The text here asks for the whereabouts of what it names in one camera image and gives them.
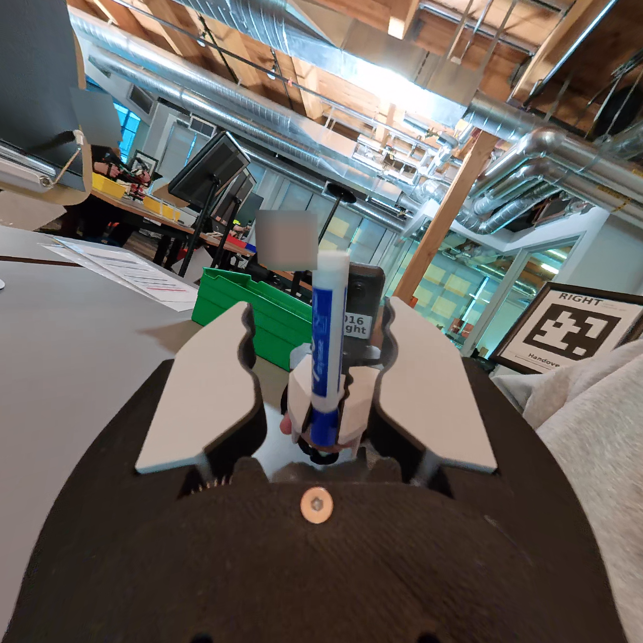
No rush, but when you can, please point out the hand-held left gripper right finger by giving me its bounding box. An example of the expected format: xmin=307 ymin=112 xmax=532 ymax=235
xmin=373 ymin=296 xmax=498 ymax=484

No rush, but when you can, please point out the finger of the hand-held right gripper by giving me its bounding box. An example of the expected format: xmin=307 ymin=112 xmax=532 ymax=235
xmin=288 ymin=343 xmax=316 ymax=445
xmin=338 ymin=366 xmax=378 ymax=449

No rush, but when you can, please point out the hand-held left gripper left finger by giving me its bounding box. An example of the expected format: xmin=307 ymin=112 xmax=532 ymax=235
xmin=135 ymin=301 xmax=268 ymax=475

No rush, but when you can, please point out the blue white marker pen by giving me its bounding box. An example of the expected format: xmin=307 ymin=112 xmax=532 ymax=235
xmin=307 ymin=251 xmax=351 ymax=449

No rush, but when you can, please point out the green plastic bin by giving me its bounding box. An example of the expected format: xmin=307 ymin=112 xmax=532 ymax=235
xmin=192 ymin=267 xmax=314 ymax=375

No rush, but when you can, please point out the black disc pole lamp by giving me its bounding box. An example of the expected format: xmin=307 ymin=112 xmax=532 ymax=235
xmin=319 ymin=183 xmax=358 ymax=244

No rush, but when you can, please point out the laminated paper sheet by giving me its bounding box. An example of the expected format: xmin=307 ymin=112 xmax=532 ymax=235
xmin=43 ymin=236 xmax=199 ymax=314

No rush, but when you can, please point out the black computer monitor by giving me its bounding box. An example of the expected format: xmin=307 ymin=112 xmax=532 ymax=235
xmin=213 ymin=168 xmax=258 ymax=242
xmin=168 ymin=132 xmax=251 ymax=277

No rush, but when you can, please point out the black framed tag sign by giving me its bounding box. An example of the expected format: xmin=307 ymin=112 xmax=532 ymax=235
xmin=490 ymin=281 xmax=643 ymax=375

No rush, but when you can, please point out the person's grey sweatshirt torso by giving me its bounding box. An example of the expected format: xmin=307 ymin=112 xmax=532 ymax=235
xmin=492 ymin=339 xmax=643 ymax=643

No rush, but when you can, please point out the cluster of silver ducts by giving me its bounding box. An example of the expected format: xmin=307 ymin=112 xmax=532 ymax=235
xmin=422 ymin=90 xmax=643 ymax=237

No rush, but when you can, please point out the large cardboard backed black screen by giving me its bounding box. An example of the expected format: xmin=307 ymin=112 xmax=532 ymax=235
xmin=0 ymin=0 xmax=93 ymax=207

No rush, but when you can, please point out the wooden support post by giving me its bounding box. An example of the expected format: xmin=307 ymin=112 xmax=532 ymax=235
xmin=392 ymin=128 xmax=503 ymax=302

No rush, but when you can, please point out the long silver ventilation duct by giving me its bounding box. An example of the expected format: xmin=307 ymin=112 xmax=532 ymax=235
xmin=70 ymin=7 xmax=418 ymax=234

